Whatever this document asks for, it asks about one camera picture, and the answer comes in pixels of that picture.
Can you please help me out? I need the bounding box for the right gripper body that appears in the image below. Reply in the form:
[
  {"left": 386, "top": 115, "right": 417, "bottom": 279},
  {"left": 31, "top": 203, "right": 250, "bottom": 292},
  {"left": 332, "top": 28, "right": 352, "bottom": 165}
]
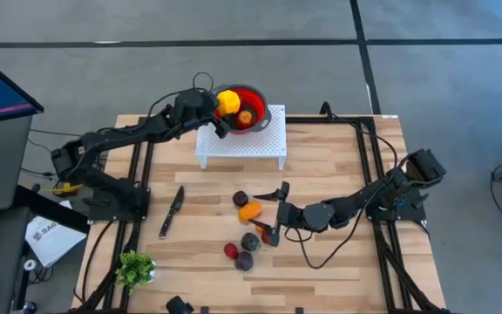
[{"left": 275, "top": 201, "right": 305, "bottom": 231}]

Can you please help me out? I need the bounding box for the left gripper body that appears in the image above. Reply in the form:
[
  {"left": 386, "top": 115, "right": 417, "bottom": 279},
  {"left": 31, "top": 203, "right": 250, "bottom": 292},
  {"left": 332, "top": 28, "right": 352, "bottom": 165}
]
[{"left": 195, "top": 90, "right": 220, "bottom": 128}]

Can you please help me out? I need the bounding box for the yellow bell pepper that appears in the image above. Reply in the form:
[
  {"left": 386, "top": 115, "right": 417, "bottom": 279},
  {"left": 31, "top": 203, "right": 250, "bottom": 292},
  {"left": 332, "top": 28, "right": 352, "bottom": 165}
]
[{"left": 215, "top": 89, "right": 241, "bottom": 117}]

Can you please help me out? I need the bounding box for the dark purple round fruit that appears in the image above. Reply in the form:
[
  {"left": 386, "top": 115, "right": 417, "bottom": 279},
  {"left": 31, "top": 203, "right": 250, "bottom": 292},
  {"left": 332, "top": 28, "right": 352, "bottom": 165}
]
[{"left": 240, "top": 231, "right": 261, "bottom": 253}]

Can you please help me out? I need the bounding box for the orange fruit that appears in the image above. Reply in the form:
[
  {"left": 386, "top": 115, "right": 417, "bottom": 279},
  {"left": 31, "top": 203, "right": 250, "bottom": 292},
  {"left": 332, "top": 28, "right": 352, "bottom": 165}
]
[{"left": 238, "top": 200, "right": 263, "bottom": 225}]

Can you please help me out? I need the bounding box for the red and yellow peach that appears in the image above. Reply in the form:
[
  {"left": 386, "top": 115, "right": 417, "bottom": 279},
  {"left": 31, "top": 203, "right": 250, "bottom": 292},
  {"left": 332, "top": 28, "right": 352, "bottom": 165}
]
[{"left": 236, "top": 109, "right": 254, "bottom": 127}]

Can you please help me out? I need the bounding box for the black knife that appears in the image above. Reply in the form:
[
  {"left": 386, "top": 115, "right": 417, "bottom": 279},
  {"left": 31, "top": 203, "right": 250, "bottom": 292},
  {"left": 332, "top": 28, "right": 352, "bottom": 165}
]
[{"left": 158, "top": 186, "right": 186, "bottom": 240}]

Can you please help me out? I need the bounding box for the white perforated shelf riser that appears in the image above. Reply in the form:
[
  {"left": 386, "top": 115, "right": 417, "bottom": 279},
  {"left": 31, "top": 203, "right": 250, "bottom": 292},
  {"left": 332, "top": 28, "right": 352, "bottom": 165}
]
[{"left": 195, "top": 103, "right": 288, "bottom": 171}]

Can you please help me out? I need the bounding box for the purple cabbage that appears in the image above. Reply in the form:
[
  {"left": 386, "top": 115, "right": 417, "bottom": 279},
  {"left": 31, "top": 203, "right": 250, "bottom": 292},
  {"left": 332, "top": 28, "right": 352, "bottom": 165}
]
[{"left": 234, "top": 251, "right": 255, "bottom": 272}]

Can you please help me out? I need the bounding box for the red collapsible bowl grey rim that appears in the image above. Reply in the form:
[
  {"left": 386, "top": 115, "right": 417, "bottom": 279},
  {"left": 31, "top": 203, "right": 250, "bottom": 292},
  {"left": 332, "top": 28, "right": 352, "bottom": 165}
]
[{"left": 209, "top": 84, "right": 273, "bottom": 135}]

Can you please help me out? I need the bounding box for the black cylindrical object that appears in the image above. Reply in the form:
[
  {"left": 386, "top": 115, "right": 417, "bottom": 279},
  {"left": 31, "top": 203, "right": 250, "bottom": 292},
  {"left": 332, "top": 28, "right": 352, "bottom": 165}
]
[{"left": 166, "top": 295, "right": 194, "bottom": 314}]

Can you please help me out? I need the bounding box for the green plant in white pot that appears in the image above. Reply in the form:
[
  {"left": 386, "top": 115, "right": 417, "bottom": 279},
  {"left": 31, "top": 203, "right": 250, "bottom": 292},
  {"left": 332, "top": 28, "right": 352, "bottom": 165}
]
[{"left": 114, "top": 249, "right": 157, "bottom": 296}]

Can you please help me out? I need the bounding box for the yellow tool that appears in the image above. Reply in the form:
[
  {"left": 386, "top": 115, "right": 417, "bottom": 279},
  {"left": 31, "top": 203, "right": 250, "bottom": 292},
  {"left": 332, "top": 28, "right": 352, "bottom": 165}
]
[{"left": 52, "top": 181, "right": 85, "bottom": 197}]

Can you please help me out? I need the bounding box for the white paper sheet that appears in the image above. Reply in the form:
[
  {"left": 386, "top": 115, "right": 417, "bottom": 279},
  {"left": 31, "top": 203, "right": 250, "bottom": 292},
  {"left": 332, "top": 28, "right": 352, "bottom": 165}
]
[{"left": 24, "top": 213, "right": 87, "bottom": 269}]

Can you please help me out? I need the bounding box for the black desk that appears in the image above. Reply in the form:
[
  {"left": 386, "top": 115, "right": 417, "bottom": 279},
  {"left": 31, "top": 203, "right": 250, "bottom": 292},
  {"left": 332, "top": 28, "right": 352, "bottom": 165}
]
[{"left": 0, "top": 185, "right": 92, "bottom": 314}]

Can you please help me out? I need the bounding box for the black aluminium frame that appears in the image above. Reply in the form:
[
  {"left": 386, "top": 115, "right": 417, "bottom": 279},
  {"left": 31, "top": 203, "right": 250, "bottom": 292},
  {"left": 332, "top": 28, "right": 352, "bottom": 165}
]
[{"left": 70, "top": 100, "right": 452, "bottom": 314}]

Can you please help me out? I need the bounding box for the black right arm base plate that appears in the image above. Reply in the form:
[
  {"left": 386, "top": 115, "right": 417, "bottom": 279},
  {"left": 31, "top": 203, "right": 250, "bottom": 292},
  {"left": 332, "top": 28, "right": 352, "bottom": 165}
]
[{"left": 366, "top": 186, "right": 427, "bottom": 222}]

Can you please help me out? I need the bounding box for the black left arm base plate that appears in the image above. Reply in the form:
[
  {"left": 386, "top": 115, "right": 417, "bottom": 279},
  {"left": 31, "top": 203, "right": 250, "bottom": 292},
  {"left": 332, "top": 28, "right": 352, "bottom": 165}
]
[{"left": 87, "top": 187, "right": 151, "bottom": 222}]

